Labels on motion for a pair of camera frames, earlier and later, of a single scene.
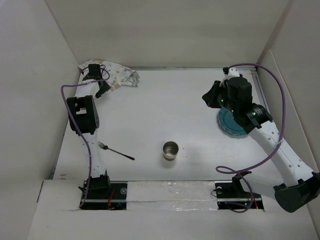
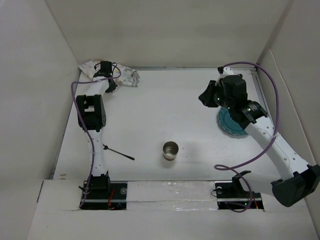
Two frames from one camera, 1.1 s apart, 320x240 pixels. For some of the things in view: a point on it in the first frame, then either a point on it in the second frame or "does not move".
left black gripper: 105,89 → 112,88
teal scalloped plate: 226,119 does not move
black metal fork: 106,147 does not move
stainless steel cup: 170,150 does not move
